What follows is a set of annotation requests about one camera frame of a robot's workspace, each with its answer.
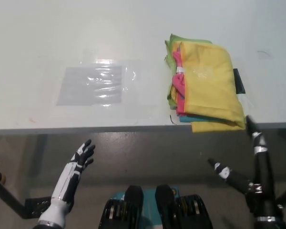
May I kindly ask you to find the black tape strip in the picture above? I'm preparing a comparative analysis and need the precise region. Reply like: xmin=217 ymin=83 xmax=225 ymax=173
xmin=233 ymin=68 xmax=245 ymax=94

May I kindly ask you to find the pink microfibre cloth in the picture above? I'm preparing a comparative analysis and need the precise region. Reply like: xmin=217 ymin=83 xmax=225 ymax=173
xmin=172 ymin=49 xmax=189 ymax=115

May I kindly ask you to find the stack of colourful cloths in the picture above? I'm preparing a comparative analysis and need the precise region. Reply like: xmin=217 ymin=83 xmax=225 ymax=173
xmin=179 ymin=41 xmax=247 ymax=133

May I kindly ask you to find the teal microfibre cloth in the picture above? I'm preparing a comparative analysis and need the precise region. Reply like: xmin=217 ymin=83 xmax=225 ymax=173
xmin=178 ymin=115 xmax=194 ymax=124

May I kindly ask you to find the black metal frame bar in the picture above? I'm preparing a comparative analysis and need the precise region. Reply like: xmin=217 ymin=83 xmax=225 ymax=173
xmin=0 ymin=171 xmax=28 ymax=219

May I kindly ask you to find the clear plastic sleeve grey sheet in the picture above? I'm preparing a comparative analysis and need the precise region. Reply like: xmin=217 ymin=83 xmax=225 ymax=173
xmin=56 ymin=59 xmax=138 ymax=108

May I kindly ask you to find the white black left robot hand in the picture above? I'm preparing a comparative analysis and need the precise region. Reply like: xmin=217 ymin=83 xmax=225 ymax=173
xmin=50 ymin=139 xmax=96 ymax=208

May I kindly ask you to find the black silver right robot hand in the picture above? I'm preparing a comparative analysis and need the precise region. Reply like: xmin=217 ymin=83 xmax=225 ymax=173
xmin=207 ymin=115 xmax=285 ymax=220

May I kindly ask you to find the black perforated foot plate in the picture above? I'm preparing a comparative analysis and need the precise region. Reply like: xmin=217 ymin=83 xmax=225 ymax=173
xmin=25 ymin=196 xmax=53 ymax=219

